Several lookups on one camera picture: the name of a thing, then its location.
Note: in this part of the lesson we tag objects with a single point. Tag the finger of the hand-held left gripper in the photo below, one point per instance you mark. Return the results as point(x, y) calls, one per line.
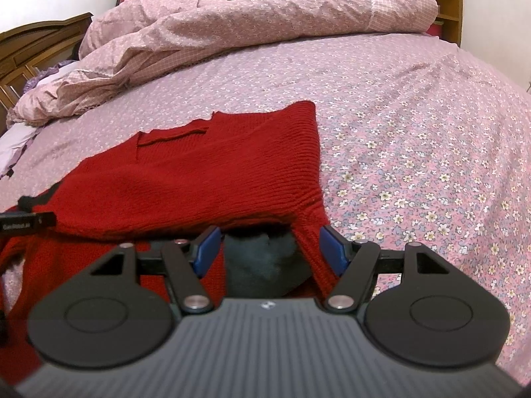
point(25, 219)

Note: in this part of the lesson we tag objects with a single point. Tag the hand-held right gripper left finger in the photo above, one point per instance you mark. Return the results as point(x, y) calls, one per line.
point(209, 249)

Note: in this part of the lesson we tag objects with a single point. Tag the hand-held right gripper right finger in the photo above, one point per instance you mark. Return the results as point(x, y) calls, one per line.
point(332, 253)

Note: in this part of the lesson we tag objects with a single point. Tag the red knitted sweater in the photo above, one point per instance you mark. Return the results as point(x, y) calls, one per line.
point(186, 174)

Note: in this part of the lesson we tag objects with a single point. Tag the lavender ruffled pillow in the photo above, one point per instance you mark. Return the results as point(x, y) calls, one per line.
point(16, 141)

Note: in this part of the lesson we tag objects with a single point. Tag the pink floral bed sheet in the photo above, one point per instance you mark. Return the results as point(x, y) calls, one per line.
point(415, 141)

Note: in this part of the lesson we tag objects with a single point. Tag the pink floral duvet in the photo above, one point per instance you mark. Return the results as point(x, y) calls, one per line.
point(232, 33)

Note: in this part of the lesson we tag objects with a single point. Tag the red box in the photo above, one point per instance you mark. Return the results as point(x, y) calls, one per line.
point(434, 30)

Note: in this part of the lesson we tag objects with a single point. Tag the wooden headboard with shelves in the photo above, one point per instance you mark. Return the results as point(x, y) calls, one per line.
point(450, 4)

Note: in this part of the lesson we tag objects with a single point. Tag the dark wooden bed frame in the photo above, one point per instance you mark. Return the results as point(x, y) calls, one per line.
point(37, 45)

